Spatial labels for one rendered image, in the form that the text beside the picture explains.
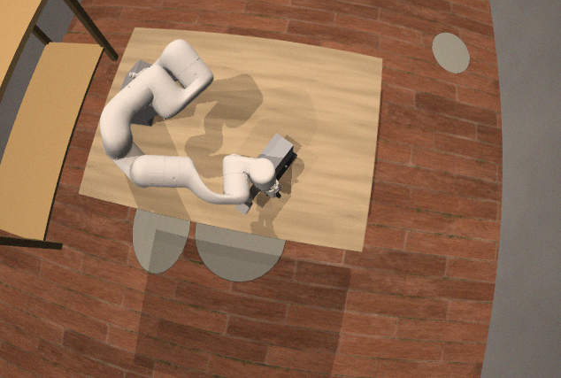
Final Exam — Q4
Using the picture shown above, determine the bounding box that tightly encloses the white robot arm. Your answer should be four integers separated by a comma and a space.
100, 39, 278, 215

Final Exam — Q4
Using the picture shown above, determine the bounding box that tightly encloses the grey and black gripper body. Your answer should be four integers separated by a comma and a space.
262, 180, 281, 198

